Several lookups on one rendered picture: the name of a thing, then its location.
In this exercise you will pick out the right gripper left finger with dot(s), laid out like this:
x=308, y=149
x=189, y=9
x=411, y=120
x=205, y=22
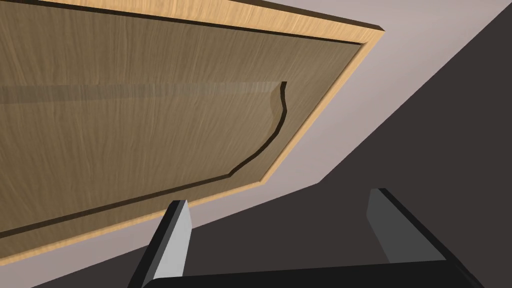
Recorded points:
x=172, y=248

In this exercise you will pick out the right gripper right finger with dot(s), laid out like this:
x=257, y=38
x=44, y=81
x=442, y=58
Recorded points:
x=400, y=234

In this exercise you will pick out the brown wooden door leaf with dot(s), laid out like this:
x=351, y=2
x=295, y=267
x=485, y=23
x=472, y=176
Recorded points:
x=132, y=132

